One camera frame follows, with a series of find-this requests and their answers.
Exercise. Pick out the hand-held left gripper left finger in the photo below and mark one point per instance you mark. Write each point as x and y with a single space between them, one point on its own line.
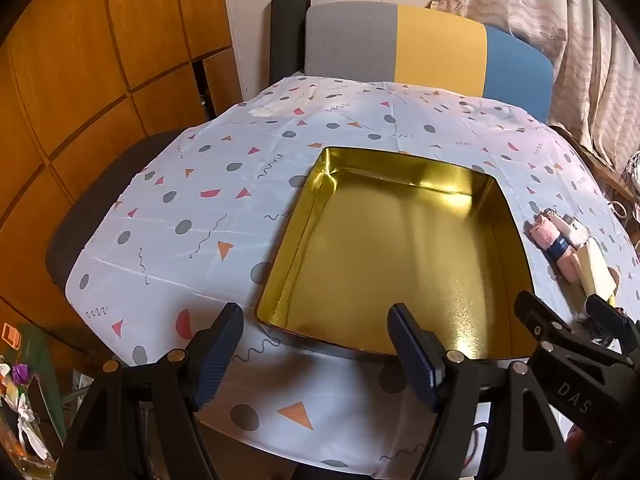
220 360

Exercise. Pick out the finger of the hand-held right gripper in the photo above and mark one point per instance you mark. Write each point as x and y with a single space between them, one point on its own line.
607 317
532 310

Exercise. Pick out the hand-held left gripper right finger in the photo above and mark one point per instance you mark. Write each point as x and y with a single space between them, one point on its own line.
415 360

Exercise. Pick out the pale rectangular block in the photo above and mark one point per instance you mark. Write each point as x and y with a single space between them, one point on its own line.
595 270

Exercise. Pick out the gold metal tin box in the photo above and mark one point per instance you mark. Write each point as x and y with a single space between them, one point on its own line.
400 260

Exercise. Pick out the crumpled patterned cloth pile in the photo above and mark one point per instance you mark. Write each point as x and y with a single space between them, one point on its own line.
631 172

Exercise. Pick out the wooden side table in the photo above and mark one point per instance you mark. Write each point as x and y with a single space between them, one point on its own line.
597 167

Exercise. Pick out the patterned plastic tablecloth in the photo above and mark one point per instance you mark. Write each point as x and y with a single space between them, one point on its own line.
200 200

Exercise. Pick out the purple ribbon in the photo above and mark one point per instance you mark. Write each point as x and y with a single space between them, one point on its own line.
20 373

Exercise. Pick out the white crumpled paper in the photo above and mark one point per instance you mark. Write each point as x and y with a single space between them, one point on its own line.
30 425

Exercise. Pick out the orange label card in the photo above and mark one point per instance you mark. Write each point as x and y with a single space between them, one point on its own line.
10 333

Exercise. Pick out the pink starfish curtain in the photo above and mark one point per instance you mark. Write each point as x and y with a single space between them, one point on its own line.
550 35

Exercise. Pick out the grey yellow blue chair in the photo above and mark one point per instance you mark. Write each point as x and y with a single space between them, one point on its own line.
440 50

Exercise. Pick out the wooden cabinet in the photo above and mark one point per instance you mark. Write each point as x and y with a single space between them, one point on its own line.
100 60

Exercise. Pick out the black upright post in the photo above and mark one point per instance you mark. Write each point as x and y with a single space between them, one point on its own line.
287 35

